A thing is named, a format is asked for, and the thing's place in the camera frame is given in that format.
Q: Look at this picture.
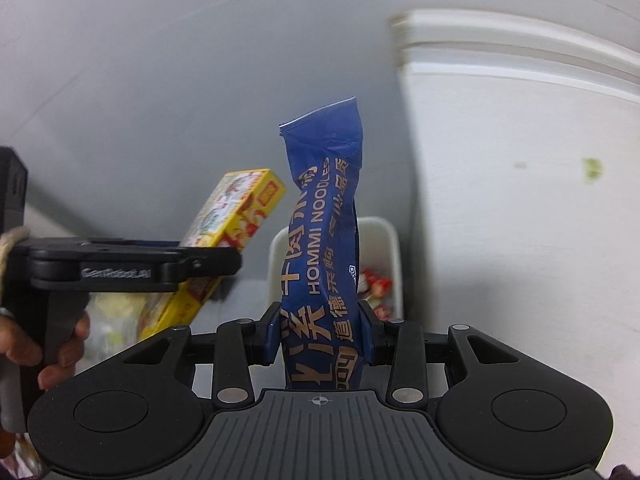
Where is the beige cord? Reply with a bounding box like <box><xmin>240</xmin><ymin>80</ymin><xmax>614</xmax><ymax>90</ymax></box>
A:
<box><xmin>0</xmin><ymin>226</ymin><xmax>32</xmax><ymax>281</ymax></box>

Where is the yellow food box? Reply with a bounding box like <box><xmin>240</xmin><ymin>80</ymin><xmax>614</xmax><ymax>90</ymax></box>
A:
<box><xmin>137</xmin><ymin>169</ymin><xmax>287</xmax><ymax>342</ymax></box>

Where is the dark blue noodle bag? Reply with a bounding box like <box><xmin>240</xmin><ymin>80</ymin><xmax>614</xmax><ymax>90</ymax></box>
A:
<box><xmin>278</xmin><ymin>97</ymin><xmax>373</xmax><ymax>393</ymax></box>

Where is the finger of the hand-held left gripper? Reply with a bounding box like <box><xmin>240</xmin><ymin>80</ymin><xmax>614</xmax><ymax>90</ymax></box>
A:
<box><xmin>29</xmin><ymin>237</ymin><xmax>243</xmax><ymax>293</ymax></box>

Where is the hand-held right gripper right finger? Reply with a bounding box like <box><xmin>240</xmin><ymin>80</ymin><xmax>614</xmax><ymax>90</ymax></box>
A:
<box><xmin>359</xmin><ymin>305</ymin><xmax>520</xmax><ymax>406</ymax></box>

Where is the white trash bin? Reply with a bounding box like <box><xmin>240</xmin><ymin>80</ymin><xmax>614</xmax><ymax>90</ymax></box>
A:
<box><xmin>268</xmin><ymin>216</ymin><xmax>405</xmax><ymax>321</ymax></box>

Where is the person's left hand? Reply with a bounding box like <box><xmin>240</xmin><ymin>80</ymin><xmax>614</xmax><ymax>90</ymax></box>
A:
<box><xmin>0</xmin><ymin>311</ymin><xmax>92</xmax><ymax>393</ymax></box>

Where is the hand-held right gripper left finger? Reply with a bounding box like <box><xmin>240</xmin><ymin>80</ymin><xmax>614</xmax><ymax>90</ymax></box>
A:
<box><xmin>124</xmin><ymin>304</ymin><xmax>281</xmax><ymax>406</ymax></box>

